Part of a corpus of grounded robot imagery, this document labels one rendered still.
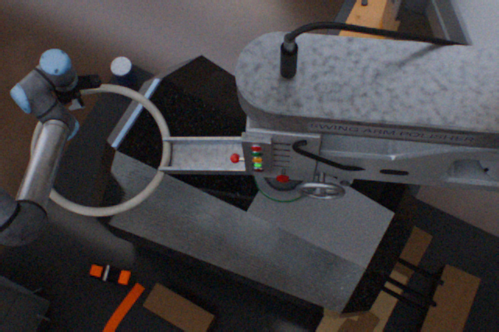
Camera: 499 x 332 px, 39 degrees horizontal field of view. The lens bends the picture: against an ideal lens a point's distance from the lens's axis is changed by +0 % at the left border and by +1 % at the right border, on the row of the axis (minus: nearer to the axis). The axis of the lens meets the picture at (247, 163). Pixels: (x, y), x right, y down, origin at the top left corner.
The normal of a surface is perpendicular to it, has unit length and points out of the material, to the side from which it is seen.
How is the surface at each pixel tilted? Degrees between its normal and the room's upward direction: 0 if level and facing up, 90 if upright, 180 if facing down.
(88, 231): 0
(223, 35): 0
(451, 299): 0
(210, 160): 16
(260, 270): 45
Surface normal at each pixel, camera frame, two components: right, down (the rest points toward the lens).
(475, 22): -0.04, -0.29
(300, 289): -0.34, 0.40
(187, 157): -0.31, -0.31
